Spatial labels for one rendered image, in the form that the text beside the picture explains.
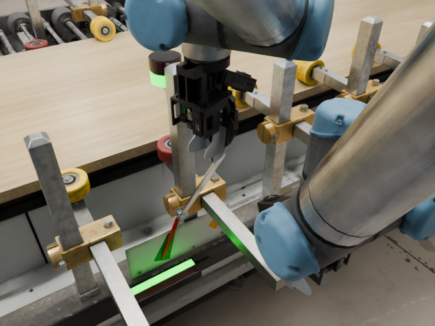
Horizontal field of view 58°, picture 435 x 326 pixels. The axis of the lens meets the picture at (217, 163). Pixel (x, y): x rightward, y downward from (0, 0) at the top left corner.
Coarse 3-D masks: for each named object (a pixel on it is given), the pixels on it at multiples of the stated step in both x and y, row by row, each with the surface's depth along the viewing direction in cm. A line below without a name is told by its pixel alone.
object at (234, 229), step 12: (168, 168) 98; (204, 204) 86; (216, 204) 84; (216, 216) 82; (228, 216) 81; (228, 228) 79; (240, 228) 78; (240, 240) 76; (252, 240) 76; (252, 252) 74; (252, 264) 75; (264, 264) 72; (264, 276) 72; (276, 276) 69; (276, 288) 70
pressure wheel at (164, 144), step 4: (164, 136) 96; (168, 136) 96; (160, 140) 94; (164, 140) 95; (168, 140) 95; (160, 144) 93; (164, 144) 94; (168, 144) 94; (160, 148) 92; (164, 148) 92; (168, 148) 92; (160, 152) 92; (164, 152) 91; (168, 152) 91; (160, 156) 93; (164, 156) 92; (168, 156) 91; (164, 160) 93; (168, 160) 92
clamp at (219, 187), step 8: (208, 184) 87; (216, 184) 87; (224, 184) 88; (176, 192) 85; (208, 192) 86; (216, 192) 88; (224, 192) 89; (168, 200) 84; (176, 200) 84; (184, 200) 84; (200, 200) 86; (168, 208) 85; (176, 208) 84; (192, 208) 86; (200, 208) 88
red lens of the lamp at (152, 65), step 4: (152, 52) 72; (148, 56) 71; (180, 56) 71; (148, 60) 71; (152, 60) 70; (176, 60) 70; (180, 60) 71; (152, 64) 70; (156, 64) 69; (160, 64) 69; (164, 64) 69; (168, 64) 69; (152, 68) 70; (156, 68) 70; (160, 68) 69; (156, 72) 70; (160, 72) 70
